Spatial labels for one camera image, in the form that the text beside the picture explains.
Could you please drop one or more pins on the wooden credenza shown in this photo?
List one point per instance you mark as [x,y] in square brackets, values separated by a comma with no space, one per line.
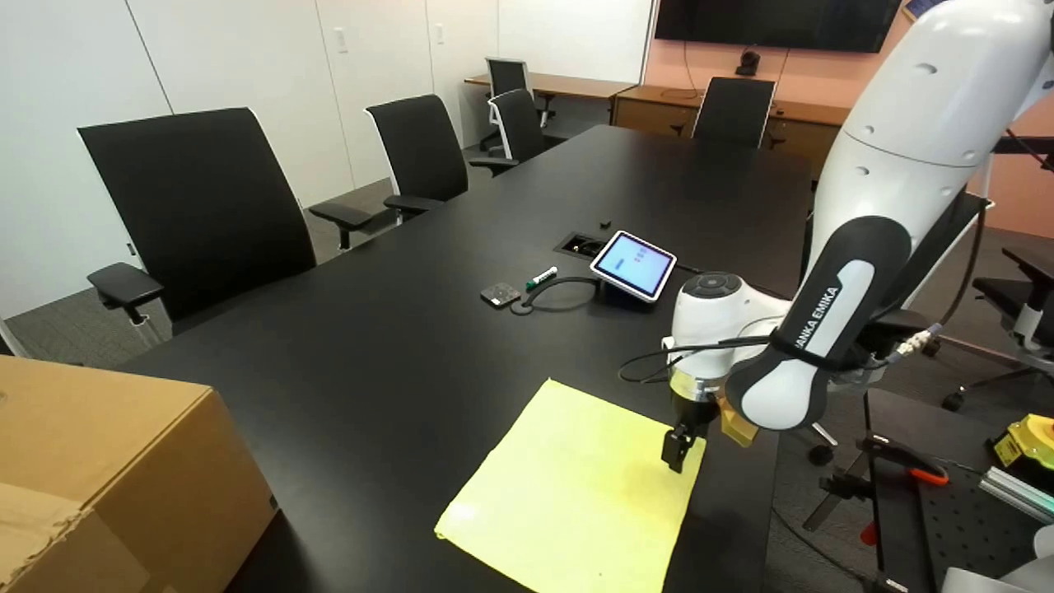
[658,109]

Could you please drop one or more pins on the small black phone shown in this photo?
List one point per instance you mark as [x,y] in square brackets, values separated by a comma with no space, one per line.
[501,293]

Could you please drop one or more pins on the yellow hand tool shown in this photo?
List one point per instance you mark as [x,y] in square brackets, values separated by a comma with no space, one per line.
[1031,438]

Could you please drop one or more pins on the black perforated board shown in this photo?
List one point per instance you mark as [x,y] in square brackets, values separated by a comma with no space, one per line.
[965,537]

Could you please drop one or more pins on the aluminium profile bar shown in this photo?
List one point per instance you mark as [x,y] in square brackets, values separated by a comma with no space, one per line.
[1015,493]

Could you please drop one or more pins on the white rounded device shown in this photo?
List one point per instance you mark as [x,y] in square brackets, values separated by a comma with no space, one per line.
[1007,569]

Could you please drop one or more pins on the black chair with white post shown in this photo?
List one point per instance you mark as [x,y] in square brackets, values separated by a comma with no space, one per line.
[1024,263]

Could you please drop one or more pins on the large black office chair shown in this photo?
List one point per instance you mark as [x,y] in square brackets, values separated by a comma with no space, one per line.
[197,209]

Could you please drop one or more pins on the black wall television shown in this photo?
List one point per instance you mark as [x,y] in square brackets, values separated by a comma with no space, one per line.
[768,20]

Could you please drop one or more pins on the white wall switch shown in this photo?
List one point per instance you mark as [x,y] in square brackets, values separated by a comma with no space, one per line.
[339,39]
[439,34]

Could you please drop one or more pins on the wooden side desk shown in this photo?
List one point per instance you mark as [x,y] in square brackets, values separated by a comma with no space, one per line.
[571,87]

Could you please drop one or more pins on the white tablet with stand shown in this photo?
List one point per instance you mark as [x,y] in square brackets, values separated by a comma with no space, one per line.
[632,263]

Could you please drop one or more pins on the brown cardboard box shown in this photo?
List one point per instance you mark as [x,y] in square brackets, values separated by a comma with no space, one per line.
[100,461]

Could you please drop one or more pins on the black tripod stand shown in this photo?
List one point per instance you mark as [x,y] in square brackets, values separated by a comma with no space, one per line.
[875,516]

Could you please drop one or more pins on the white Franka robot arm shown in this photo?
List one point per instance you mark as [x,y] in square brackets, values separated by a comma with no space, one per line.
[933,109]

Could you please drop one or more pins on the yellow towel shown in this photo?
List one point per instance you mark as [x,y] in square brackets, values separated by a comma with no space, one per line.
[571,494]

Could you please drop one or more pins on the green marker pen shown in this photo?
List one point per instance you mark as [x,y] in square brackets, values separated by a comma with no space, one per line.
[541,277]

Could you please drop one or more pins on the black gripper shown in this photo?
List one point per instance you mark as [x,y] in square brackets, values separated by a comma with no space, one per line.
[695,410]

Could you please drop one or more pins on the black conference camera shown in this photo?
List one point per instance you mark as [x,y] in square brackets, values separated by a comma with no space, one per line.
[747,63]

